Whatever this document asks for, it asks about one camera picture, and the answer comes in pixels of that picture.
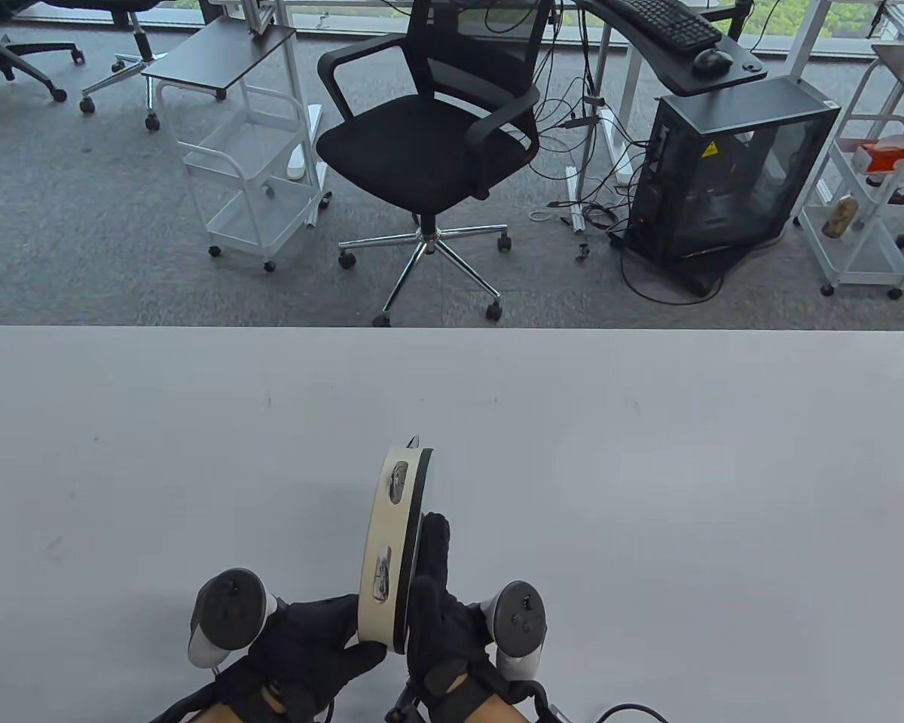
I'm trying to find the person's left hand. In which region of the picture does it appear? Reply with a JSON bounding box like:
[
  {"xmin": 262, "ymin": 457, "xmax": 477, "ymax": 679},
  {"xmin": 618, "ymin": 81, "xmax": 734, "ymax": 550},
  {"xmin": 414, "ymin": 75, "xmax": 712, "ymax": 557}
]
[{"xmin": 230, "ymin": 594, "xmax": 389, "ymax": 721}]

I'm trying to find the person's right hand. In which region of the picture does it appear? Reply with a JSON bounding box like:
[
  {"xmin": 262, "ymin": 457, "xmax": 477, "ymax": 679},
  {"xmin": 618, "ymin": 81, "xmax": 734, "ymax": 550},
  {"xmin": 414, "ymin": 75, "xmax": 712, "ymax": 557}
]
[{"xmin": 405, "ymin": 512, "xmax": 499, "ymax": 706}]

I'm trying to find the beige wooden tambourine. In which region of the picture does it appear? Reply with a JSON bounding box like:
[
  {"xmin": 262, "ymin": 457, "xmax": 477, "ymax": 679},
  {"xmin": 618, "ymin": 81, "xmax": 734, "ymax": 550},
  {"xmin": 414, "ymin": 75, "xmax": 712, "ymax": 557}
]
[{"xmin": 358, "ymin": 435, "xmax": 435, "ymax": 654}]

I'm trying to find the person's right forearm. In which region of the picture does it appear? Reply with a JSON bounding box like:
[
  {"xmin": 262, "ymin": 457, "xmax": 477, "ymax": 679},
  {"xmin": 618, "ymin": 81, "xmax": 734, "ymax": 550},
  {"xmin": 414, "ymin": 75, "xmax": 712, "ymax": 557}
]
[{"xmin": 461, "ymin": 694, "xmax": 534, "ymax": 723}]

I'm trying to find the person's left forearm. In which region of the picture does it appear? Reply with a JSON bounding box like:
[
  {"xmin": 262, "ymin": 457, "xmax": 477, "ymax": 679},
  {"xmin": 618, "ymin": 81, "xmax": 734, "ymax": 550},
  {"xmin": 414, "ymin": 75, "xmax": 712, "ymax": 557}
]
[{"xmin": 194, "ymin": 687, "xmax": 283, "ymax": 723}]

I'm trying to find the grey white hand controller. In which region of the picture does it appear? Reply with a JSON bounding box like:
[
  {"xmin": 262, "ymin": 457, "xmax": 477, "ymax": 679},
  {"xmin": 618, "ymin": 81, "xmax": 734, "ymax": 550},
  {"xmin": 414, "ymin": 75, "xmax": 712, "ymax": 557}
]
[
  {"xmin": 188, "ymin": 568, "xmax": 279, "ymax": 668},
  {"xmin": 482, "ymin": 580, "xmax": 548, "ymax": 680}
]

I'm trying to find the black mesh office chair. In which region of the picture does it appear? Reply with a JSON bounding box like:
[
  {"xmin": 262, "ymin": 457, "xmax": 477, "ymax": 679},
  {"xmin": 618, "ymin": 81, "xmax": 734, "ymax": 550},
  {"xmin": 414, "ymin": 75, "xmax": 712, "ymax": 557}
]
[{"xmin": 316, "ymin": 0, "xmax": 541, "ymax": 328}]

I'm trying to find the black computer tower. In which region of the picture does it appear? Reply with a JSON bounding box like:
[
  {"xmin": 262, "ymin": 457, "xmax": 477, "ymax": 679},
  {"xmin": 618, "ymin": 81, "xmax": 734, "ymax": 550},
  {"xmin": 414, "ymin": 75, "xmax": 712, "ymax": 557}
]
[{"xmin": 620, "ymin": 75, "xmax": 842, "ymax": 297}]

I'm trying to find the brown jar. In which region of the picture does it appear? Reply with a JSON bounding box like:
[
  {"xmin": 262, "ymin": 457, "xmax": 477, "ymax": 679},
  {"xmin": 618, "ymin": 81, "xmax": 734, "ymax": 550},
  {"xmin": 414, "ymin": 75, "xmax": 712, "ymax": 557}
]
[{"xmin": 821, "ymin": 194, "xmax": 860, "ymax": 240}]

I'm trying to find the white cart with dark top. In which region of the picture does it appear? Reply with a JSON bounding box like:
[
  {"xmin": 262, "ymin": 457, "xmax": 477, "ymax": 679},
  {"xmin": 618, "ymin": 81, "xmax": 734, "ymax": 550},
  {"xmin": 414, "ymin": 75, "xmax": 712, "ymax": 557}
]
[{"xmin": 142, "ymin": 17, "xmax": 332, "ymax": 273}]

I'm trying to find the office chair with chrome base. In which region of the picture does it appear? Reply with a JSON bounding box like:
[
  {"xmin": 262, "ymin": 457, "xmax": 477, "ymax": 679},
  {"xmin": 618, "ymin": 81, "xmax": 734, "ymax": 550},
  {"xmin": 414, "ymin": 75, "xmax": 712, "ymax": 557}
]
[{"xmin": 80, "ymin": 0, "xmax": 168, "ymax": 133}]

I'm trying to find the black desk with white legs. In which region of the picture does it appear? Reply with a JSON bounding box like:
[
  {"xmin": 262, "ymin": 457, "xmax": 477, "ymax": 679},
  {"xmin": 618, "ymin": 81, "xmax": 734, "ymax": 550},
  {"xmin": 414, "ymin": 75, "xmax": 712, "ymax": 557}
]
[{"xmin": 565, "ymin": 0, "xmax": 771, "ymax": 227}]

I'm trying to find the orange box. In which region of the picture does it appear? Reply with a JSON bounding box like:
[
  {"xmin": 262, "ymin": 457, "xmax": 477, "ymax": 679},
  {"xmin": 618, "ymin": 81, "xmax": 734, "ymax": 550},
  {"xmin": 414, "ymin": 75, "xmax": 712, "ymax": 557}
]
[{"xmin": 852, "ymin": 135, "xmax": 904, "ymax": 176}]

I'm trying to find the black keyboard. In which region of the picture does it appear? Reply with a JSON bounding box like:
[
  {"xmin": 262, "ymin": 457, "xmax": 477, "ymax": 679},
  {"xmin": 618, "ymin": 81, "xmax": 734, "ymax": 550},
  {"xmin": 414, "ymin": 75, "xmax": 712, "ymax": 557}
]
[{"xmin": 605, "ymin": 0, "xmax": 724, "ymax": 53}]

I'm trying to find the black cable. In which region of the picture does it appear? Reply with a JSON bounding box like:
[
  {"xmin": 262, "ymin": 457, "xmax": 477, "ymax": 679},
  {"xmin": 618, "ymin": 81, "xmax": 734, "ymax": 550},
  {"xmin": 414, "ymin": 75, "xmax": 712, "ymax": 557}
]
[{"xmin": 594, "ymin": 703, "xmax": 673, "ymax": 723}]

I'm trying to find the bundle of black cables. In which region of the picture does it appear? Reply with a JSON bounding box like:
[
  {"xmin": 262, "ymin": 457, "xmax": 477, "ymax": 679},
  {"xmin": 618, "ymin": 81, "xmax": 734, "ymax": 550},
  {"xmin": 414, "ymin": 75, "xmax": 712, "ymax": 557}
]
[{"xmin": 529, "ymin": 0, "xmax": 649, "ymax": 263}]

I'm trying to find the white wire rolling cart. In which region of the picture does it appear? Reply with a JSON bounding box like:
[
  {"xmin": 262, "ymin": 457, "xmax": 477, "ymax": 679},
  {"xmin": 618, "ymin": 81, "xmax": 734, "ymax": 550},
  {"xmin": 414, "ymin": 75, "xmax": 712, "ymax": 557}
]
[{"xmin": 796, "ymin": 41, "xmax": 904, "ymax": 300}]

